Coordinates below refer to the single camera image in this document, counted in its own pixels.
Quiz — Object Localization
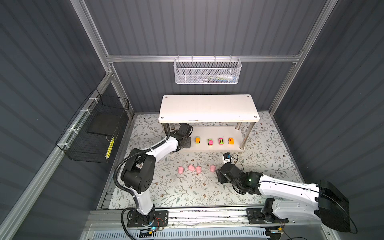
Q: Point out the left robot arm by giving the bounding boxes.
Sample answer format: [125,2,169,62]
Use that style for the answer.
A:
[113,123,194,225]

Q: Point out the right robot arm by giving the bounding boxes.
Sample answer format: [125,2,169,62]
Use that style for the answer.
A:
[215,162,356,233]

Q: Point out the white two-tier shelf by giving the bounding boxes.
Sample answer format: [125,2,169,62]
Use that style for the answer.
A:
[159,95,260,152]

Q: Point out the items in white basket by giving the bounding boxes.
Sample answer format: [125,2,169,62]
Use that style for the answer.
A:
[198,75,239,84]

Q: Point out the yellow green marker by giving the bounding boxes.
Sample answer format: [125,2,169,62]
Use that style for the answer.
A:
[105,137,115,160]

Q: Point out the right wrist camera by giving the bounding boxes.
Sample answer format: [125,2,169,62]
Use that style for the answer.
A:
[222,153,232,164]

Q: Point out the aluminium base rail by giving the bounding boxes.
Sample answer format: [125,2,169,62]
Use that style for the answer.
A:
[80,206,340,240]

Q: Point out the white wire mesh basket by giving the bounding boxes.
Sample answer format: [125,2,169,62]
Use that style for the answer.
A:
[173,58,242,85]

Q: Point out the black wire basket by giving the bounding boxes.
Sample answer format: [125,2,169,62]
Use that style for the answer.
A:
[56,90,130,163]

